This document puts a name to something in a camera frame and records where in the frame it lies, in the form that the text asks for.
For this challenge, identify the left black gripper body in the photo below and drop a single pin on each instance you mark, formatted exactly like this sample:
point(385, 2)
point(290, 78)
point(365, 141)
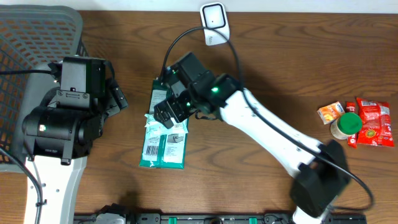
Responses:
point(112, 101)

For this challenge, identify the red snack bag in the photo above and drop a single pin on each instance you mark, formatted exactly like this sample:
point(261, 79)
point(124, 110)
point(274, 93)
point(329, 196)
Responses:
point(376, 129)

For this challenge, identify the orange snack packet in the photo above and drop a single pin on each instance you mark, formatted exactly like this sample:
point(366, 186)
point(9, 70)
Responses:
point(331, 112)

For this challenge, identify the green lid jar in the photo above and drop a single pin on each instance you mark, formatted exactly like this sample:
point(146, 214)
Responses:
point(346, 125)

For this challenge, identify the green 3M gloves package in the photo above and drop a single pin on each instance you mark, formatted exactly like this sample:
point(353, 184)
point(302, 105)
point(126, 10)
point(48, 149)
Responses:
point(166, 151)

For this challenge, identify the white barcode scanner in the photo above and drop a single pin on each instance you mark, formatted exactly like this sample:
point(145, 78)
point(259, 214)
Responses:
point(214, 18)

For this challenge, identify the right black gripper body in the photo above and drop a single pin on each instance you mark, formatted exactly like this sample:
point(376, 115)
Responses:
point(183, 105)

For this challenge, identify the pale green wipes pack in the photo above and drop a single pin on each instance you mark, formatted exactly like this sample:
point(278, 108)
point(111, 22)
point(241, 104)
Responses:
point(155, 128)

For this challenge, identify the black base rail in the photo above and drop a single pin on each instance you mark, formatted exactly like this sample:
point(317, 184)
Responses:
point(155, 218)

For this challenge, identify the red instant coffee stick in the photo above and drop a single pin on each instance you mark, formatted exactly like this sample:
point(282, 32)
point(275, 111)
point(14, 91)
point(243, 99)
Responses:
point(352, 140)

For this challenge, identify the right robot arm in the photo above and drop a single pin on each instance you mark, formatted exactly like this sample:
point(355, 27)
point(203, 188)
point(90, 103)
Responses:
point(317, 169)

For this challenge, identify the grey plastic mesh basket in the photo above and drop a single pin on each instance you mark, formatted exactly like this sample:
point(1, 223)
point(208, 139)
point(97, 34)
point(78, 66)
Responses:
point(31, 37)

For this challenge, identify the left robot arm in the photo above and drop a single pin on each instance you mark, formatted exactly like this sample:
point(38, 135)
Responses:
point(63, 112)

